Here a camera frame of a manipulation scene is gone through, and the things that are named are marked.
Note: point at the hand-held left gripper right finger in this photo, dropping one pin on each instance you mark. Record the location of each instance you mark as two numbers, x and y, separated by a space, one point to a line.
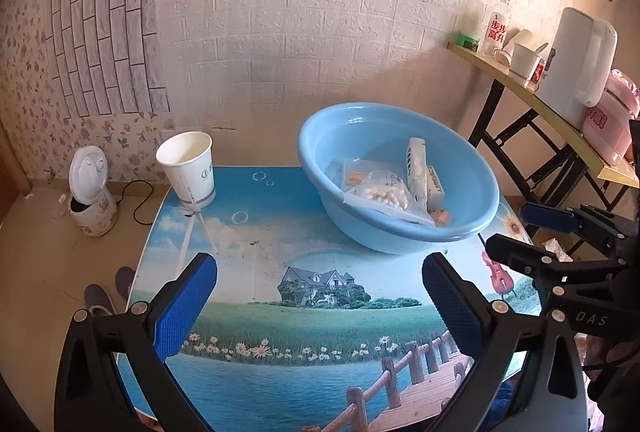
450 307

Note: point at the blue plastic basin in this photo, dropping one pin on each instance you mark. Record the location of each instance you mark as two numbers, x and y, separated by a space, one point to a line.
340 147

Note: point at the grey slipper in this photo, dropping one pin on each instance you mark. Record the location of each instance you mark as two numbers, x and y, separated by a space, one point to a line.
125 281
97 299

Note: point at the clear bag of cotton swabs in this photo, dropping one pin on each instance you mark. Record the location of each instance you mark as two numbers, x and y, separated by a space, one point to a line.
387 199

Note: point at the small tan packet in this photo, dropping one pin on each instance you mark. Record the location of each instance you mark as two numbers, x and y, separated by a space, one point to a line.
442 217

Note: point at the white electric kettle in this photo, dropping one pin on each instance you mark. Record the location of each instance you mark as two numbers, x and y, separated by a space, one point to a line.
575 67

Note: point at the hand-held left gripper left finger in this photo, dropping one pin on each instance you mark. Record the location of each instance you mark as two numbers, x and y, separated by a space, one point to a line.
190 307

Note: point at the clear box of floss picks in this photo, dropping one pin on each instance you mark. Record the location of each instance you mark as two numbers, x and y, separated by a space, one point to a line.
416 172

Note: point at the yellow top folding table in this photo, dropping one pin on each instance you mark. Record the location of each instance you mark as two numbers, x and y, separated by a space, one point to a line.
555 112

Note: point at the white lidded floor appliance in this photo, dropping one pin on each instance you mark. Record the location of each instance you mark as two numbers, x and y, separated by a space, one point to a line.
90 192

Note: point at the tilted white paper cup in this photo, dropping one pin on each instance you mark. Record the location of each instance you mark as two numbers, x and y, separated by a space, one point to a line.
512 43

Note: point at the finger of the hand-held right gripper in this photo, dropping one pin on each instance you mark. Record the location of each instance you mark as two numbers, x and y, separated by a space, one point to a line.
515 252
547 217

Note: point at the pink appliance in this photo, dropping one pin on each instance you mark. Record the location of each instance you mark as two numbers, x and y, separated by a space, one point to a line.
612 117

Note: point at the small green box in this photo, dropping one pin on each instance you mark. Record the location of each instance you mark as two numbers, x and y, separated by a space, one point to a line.
467 42

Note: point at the small red packet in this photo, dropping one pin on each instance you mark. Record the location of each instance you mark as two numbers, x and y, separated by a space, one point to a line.
539 72

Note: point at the clear bottle with red print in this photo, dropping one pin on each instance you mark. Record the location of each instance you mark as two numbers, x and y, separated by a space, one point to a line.
495 30

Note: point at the clear toothpick bag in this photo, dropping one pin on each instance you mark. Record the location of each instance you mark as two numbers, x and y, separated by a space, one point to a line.
357 174

